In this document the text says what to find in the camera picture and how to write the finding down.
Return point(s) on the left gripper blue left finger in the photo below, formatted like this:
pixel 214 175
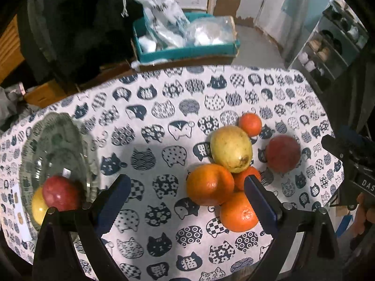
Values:
pixel 109 203

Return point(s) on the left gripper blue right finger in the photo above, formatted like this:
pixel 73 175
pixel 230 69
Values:
pixel 257 196

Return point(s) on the small orange tangerine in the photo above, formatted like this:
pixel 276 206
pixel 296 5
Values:
pixel 239 178

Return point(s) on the dark red apple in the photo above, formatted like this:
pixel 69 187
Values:
pixel 283 153

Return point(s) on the large orange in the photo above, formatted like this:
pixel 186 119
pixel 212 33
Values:
pixel 210 185

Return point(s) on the yellow green pear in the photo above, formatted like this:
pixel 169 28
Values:
pixel 231 148

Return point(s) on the right hand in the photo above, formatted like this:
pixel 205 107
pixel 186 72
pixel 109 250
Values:
pixel 363 214

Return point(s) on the green patterned ceramic plate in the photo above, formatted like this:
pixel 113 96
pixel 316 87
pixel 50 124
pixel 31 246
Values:
pixel 55 147

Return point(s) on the cat print tablecloth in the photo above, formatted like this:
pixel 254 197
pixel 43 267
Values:
pixel 155 127

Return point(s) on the white sticker card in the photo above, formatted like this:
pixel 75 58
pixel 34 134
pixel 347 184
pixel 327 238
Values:
pixel 21 219

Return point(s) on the white shoe rack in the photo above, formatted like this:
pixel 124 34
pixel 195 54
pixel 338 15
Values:
pixel 335 41

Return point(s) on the brown cardboard box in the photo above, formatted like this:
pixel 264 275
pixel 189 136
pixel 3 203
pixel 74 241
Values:
pixel 222 54

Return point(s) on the grey clothes pile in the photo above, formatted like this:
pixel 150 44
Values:
pixel 13 106

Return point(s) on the teal box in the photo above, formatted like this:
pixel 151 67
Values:
pixel 140 30

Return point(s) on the black hanging coat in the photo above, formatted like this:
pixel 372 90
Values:
pixel 70 40

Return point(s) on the wooden louvered cabinet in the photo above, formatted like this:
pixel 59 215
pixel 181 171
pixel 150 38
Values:
pixel 10 49

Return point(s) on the white patterned rice bag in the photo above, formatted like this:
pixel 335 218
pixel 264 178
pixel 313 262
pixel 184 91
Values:
pixel 165 22

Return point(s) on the clear plastic bag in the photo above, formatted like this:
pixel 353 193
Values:
pixel 209 31

